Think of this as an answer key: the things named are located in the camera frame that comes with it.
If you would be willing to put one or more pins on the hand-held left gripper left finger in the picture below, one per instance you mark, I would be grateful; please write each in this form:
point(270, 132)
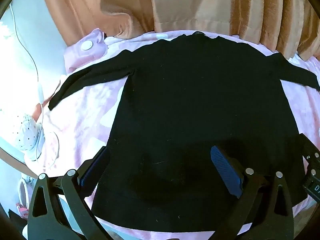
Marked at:
point(98, 161)

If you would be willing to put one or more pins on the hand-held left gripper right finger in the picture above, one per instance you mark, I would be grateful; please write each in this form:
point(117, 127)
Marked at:
point(225, 170)

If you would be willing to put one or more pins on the black long-sleeved sweater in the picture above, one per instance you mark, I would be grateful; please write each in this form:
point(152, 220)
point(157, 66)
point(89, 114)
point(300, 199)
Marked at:
point(187, 92)

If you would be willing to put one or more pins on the pink blanket with white print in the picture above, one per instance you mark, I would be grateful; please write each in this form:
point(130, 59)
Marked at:
point(87, 110)

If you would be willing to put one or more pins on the white dotted cloth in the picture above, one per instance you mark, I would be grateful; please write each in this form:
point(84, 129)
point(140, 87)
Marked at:
point(25, 130)

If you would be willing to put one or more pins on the white round object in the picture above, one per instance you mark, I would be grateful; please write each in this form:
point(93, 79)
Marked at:
point(23, 190)

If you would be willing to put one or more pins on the pink pouch with white cap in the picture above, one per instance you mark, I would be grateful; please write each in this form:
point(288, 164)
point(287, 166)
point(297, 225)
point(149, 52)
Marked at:
point(77, 55)

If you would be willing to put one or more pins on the orange curtain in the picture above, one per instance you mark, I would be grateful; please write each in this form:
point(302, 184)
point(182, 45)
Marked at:
point(200, 5)

